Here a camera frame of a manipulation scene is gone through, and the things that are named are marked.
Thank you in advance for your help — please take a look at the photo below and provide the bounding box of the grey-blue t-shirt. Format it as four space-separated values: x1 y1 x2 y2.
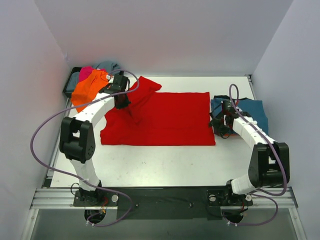
66 60 122 88

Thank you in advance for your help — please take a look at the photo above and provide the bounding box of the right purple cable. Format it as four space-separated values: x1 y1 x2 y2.
222 83 288 227

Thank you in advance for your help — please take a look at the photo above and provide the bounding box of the folded black t-shirt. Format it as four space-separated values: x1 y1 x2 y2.
208 94 252 121

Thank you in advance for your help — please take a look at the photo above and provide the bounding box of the purple cable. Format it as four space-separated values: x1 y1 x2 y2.
29 69 140 228
222 83 288 227

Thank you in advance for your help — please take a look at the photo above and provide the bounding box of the aluminium frame rail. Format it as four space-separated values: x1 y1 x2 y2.
30 188 299 210

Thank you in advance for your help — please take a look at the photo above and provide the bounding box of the pink t-shirt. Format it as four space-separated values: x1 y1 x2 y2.
78 66 94 83

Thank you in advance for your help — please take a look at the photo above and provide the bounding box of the folded blue t-shirt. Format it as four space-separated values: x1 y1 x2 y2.
210 97 269 137

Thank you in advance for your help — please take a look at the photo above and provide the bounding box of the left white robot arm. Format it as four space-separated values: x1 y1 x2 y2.
59 71 130 206

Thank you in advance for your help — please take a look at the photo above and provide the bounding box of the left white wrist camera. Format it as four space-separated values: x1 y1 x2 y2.
103 74 113 81

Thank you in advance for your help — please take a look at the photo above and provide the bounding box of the black plastic bin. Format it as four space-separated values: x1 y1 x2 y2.
62 67 82 98

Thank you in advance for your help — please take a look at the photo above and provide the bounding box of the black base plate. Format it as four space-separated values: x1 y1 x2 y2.
73 186 253 223

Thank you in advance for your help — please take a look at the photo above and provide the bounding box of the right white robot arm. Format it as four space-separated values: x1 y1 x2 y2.
209 95 290 205

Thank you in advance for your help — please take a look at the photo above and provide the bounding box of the orange t-shirt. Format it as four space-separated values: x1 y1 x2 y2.
70 69 109 106

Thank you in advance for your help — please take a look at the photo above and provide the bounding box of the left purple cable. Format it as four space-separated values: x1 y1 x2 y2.
29 69 140 228

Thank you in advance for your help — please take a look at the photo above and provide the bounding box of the red t-shirt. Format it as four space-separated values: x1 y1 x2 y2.
100 76 216 146

